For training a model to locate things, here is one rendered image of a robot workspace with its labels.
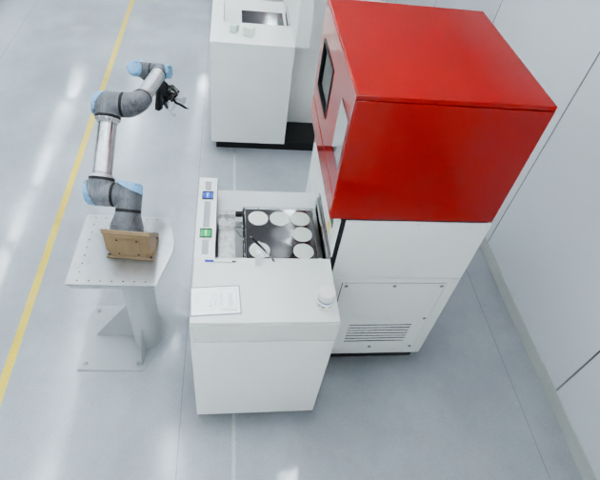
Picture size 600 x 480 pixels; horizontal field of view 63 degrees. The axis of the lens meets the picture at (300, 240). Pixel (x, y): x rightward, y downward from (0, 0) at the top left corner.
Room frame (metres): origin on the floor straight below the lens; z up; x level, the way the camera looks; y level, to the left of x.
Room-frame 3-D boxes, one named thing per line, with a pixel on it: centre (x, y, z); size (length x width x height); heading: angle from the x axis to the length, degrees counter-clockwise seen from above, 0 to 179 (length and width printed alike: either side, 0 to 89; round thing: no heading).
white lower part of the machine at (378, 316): (1.99, -0.41, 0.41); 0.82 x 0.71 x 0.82; 12
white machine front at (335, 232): (1.92, -0.08, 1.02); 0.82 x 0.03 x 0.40; 12
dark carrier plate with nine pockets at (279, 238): (1.68, 0.10, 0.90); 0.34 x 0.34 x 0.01; 12
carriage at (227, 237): (1.61, 0.36, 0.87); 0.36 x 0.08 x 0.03; 12
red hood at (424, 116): (1.98, -0.38, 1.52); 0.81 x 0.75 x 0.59; 12
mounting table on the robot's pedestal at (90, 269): (1.49, 0.82, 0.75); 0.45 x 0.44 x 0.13; 101
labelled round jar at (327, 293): (1.25, -0.15, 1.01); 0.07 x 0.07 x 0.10
